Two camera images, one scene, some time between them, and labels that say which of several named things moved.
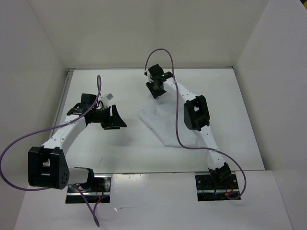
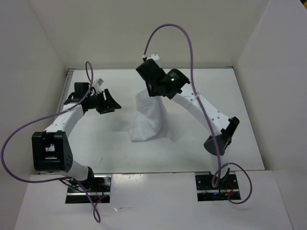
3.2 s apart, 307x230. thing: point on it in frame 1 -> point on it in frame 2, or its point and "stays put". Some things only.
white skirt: x=160 y=116 -> x=150 y=120
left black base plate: x=100 y=193 stays put
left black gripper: x=115 y=120 -> x=111 y=103
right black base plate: x=207 y=189 stays put
